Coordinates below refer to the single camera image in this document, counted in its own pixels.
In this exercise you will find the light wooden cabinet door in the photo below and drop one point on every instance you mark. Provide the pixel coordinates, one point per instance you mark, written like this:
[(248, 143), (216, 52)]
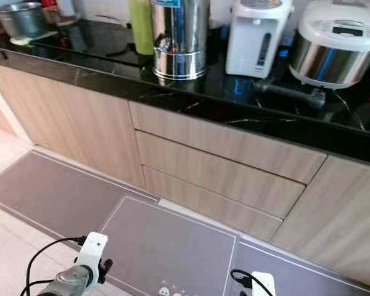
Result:
[(333, 216), (68, 120)]

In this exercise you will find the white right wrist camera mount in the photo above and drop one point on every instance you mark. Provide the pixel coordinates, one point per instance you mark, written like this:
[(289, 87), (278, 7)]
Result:
[(263, 285)]

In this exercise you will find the pale round trivet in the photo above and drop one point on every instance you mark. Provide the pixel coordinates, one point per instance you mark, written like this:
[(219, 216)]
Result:
[(21, 41)]

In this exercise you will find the green tumbler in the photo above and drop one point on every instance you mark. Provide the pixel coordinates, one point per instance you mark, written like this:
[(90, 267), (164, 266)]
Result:
[(140, 26)]

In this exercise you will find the steel water urn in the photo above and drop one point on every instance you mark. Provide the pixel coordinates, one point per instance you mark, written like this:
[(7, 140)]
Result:
[(180, 34)]

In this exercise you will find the white electric thermo pot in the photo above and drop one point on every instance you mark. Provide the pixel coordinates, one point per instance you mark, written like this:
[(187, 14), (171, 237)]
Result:
[(253, 37)]

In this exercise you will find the white jar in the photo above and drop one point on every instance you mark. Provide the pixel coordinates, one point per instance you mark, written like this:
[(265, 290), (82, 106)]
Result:
[(66, 7)]

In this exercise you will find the white steel rice cooker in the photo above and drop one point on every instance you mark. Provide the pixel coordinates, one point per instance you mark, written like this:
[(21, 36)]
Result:
[(333, 52)]

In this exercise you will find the black glass cooktop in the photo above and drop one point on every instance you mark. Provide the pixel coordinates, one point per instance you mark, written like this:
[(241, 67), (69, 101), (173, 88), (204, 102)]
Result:
[(92, 43)]

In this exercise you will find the grey floor mat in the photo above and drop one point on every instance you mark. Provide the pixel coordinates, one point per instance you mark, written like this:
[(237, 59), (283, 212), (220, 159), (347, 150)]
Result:
[(320, 277), (55, 191)]

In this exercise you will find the light wooden drawer front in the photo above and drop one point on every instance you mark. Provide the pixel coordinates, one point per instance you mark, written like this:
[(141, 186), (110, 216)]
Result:
[(209, 206), (222, 176), (222, 139)]

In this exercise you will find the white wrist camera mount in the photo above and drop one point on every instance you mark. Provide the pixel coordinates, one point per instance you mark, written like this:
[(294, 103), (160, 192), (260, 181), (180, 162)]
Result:
[(92, 250), (263, 285)]

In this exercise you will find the small steel pot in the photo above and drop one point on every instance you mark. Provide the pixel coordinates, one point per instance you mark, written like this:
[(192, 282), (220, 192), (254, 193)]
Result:
[(34, 21)]

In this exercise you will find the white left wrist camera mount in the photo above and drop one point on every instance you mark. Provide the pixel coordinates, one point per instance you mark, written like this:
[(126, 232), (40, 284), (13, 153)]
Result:
[(92, 250)]

